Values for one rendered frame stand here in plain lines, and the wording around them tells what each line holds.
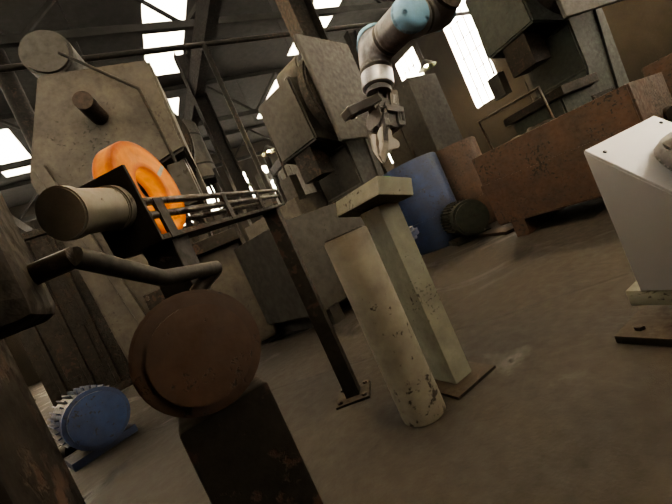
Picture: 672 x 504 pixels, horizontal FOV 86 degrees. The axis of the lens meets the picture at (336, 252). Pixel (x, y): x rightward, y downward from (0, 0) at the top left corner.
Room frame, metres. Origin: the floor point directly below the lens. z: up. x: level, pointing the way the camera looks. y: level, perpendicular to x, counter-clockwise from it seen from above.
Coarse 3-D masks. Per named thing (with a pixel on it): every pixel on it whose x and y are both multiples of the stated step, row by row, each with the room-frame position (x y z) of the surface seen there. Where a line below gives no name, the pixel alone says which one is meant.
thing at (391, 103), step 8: (368, 88) 1.00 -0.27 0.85; (376, 88) 0.98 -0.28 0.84; (384, 88) 0.99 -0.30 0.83; (368, 96) 1.02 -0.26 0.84; (384, 96) 1.03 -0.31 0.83; (392, 96) 1.01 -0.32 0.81; (376, 104) 0.98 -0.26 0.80; (384, 104) 0.97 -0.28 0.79; (392, 104) 1.00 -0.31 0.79; (368, 112) 1.01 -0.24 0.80; (376, 112) 0.97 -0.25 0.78; (384, 112) 0.97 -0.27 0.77; (392, 112) 0.99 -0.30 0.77; (400, 112) 1.00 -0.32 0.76; (368, 120) 1.01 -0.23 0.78; (376, 120) 0.98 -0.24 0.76; (392, 120) 0.99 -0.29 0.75; (400, 120) 0.98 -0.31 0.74; (368, 128) 1.01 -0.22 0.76; (376, 128) 0.99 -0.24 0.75; (392, 128) 1.01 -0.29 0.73; (400, 128) 1.01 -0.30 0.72
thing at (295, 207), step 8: (320, 192) 4.36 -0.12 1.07; (296, 200) 4.04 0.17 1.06; (304, 200) 4.13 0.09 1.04; (312, 200) 4.22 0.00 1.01; (320, 200) 4.31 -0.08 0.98; (280, 208) 4.22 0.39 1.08; (288, 208) 4.13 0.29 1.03; (296, 208) 4.05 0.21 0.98; (304, 208) 4.09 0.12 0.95; (312, 208) 4.18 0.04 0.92; (288, 216) 4.17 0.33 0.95; (256, 224) 4.59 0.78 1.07; (264, 224) 4.48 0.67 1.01; (248, 232) 4.74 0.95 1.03; (256, 232) 4.63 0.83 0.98
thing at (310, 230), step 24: (312, 216) 2.40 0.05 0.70; (336, 216) 2.54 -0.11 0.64; (264, 240) 2.37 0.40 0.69; (312, 240) 2.35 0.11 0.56; (240, 264) 2.69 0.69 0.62; (264, 264) 2.46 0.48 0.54; (312, 264) 2.29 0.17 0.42; (264, 288) 2.56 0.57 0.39; (288, 288) 2.35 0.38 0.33; (336, 288) 2.36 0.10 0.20; (264, 312) 2.67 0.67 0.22; (288, 312) 2.44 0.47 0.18; (336, 312) 2.32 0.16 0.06
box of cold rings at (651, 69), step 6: (660, 60) 2.74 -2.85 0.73; (666, 60) 2.71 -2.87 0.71; (648, 66) 2.80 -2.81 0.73; (654, 66) 2.77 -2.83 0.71; (660, 66) 2.75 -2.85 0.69; (666, 66) 2.72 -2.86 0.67; (648, 72) 2.81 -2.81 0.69; (654, 72) 2.78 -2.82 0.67; (666, 72) 2.73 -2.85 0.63; (666, 78) 2.74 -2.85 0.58
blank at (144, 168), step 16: (112, 144) 0.52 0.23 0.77; (128, 144) 0.54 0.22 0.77; (96, 160) 0.50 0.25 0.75; (112, 160) 0.49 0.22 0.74; (128, 160) 0.53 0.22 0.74; (144, 160) 0.57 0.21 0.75; (96, 176) 0.49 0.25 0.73; (144, 176) 0.57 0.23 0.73; (160, 176) 0.59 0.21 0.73; (160, 192) 0.59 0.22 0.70; (176, 192) 0.62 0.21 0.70; (160, 224) 0.53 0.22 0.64; (176, 224) 0.57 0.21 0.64
